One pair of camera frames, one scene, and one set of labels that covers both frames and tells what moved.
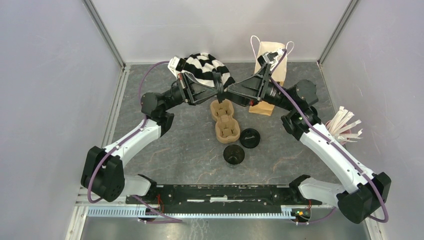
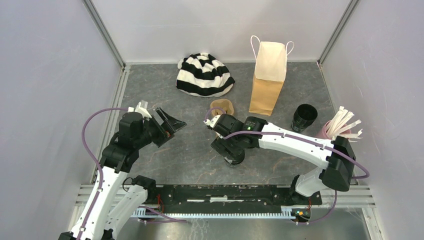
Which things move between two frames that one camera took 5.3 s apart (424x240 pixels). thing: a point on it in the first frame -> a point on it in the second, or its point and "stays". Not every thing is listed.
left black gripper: x=190 y=89 -> x=175 y=124
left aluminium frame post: x=103 y=28 stays
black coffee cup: x=233 y=155 stays
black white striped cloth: x=202 y=66 stays
